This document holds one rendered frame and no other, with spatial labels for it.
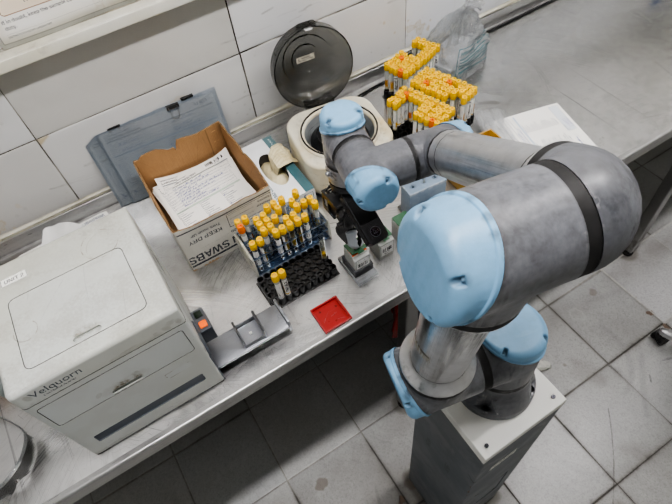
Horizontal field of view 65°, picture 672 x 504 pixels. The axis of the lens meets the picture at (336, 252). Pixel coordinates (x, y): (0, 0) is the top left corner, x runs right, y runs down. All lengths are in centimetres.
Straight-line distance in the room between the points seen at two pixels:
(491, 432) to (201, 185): 89
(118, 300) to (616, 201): 74
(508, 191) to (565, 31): 153
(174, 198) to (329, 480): 109
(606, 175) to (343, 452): 159
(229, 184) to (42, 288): 55
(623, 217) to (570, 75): 130
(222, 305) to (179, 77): 57
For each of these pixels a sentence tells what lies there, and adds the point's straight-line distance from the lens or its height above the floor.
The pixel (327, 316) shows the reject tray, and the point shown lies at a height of 88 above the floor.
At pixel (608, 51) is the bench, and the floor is 87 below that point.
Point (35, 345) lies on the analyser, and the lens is 96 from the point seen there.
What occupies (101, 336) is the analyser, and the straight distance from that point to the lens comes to 91.
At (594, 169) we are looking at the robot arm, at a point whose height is 154.
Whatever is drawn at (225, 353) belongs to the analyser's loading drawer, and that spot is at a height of 91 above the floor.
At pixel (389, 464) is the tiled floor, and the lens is 194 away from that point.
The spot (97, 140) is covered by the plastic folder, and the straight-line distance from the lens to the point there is 142.
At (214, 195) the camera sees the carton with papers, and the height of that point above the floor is 94.
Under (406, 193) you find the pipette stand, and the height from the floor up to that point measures 97.
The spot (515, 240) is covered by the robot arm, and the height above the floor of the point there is 153.
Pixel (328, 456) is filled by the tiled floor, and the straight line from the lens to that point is 196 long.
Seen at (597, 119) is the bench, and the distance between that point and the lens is 165.
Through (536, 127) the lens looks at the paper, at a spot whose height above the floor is 89.
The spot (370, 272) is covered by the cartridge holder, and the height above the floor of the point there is 89.
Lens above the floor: 188
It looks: 54 degrees down
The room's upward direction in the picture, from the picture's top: 8 degrees counter-clockwise
